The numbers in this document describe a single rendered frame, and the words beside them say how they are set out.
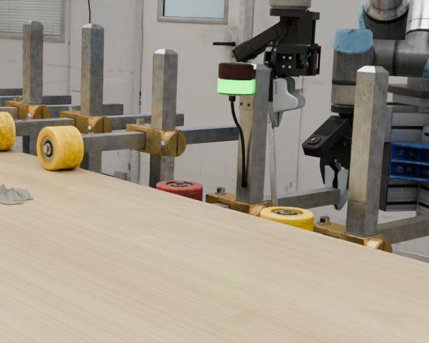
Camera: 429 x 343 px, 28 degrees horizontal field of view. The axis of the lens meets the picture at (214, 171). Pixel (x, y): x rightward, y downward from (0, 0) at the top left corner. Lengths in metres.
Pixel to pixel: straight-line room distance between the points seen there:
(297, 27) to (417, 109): 0.77
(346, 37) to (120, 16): 4.07
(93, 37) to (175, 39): 3.51
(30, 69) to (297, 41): 0.77
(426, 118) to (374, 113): 0.94
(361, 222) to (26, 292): 0.61
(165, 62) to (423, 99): 0.81
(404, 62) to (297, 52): 0.35
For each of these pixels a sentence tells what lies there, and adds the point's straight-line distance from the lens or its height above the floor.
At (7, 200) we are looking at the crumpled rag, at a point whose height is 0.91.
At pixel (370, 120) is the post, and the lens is 1.30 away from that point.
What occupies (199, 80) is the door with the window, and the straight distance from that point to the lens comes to 5.21.
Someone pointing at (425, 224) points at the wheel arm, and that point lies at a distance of 1.55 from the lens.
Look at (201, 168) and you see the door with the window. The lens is 5.24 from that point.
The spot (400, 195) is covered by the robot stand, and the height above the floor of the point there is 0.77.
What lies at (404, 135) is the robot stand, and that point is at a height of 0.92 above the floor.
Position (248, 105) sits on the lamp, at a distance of 1.47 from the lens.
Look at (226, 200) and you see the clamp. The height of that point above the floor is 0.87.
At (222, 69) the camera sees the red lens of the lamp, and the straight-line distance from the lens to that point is 1.43.
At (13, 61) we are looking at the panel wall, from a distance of 6.63.
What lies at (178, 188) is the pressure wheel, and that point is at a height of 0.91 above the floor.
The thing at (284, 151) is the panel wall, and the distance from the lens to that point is 4.81.
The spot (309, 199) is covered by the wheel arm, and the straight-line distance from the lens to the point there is 1.67.
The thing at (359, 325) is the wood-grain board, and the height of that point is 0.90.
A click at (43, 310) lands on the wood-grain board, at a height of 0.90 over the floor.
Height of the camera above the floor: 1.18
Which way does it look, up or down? 10 degrees down
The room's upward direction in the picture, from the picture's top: 2 degrees clockwise
